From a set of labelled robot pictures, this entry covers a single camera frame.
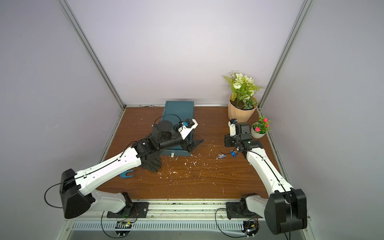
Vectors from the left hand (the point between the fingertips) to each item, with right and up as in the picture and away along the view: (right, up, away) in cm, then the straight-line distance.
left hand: (200, 132), depth 67 cm
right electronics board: (+25, -46, +3) cm, 52 cm away
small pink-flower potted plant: (+37, 0, +23) cm, 44 cm away
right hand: (+17, -2, +16) cm, 24 cm away
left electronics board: (-38, -46, +5) cm, 59 cm away
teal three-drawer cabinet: (-14, +11, +21) cm, 28 cm away
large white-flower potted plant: (+30, +18, +34) cm, 49 cm away
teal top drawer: (-12, -10, +6) cm, 17 cm away
